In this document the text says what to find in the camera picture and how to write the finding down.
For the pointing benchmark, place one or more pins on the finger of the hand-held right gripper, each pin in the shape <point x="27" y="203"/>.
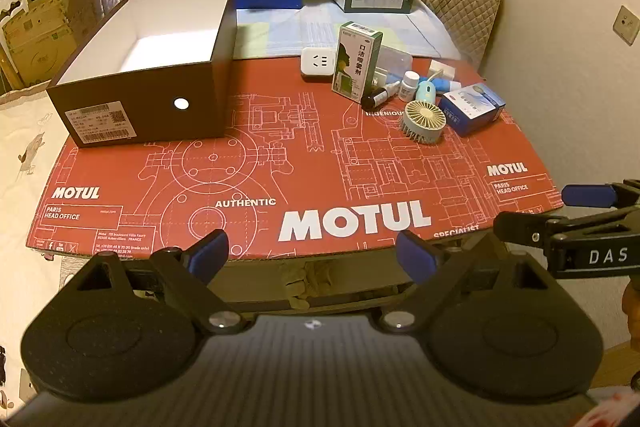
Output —
<point x="520" y="227"/>
<point x="585" y="196"/>

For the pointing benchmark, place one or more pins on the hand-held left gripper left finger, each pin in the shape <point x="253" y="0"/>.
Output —
<point x="209" y="252"/>

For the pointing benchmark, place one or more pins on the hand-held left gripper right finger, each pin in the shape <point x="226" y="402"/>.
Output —
<point x="415" y="254"/>

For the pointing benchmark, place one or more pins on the blue white small box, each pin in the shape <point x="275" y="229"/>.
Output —
<point x="470" y="109"/>

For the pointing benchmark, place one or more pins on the beige handheld fan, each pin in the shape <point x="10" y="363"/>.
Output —
<point x="424" y="119"/>

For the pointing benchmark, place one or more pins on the brown shoe box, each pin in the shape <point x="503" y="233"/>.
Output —
<point x="150" y="112"/>

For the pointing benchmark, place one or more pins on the blue hand cream tube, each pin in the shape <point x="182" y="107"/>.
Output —
<point x="445" y="85"/>

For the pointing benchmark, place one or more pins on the dark small bottle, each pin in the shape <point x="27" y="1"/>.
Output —
<point x="377" y="97"/>

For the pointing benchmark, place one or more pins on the white pill bottle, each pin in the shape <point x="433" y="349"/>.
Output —
<point x="409" y="88"/>

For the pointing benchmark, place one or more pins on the white hair clip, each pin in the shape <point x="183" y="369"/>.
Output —
<point x="441" y="68"/>

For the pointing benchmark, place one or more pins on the clear plastic case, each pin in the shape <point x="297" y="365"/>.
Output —
<point x="397" y="59"/>

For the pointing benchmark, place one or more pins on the green white medicine box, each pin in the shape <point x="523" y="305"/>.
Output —
<point x="355" y="64"/>

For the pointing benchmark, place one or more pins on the white power cube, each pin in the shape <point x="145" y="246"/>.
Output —
<point x="318" y="63"/>

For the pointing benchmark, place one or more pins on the person's right hand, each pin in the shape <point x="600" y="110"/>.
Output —
<point x="631" y="304"/>

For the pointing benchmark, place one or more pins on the tan cardboard carton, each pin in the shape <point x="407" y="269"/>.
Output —
<point x="325" y="277"/>

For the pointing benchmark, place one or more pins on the red printed mat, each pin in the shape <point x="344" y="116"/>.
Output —
<point x="300" y="157"/>

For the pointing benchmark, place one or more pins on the red patterned cloth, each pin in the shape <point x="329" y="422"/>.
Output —
<point x="617" y="412"/>

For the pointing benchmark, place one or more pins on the mint green oval gadget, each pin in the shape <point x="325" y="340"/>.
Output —
<point x="425" y="92"/>

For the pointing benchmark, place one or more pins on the cream cartoon print bedsheet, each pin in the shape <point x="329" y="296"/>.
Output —
<point x="25" y="207"/>

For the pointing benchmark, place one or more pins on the pale checked cloth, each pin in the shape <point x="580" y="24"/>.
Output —
<point x="280" y="32"/>

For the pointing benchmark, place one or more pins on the brown cardboard box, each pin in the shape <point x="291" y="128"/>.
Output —
<point x="45" y="32"/>

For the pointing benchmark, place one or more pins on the white ornate wooden panel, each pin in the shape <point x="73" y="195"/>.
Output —
<point x="12" y="4"/>

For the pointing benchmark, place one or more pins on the beige wall socket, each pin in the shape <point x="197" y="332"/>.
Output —
<point x="627" y="24"/>

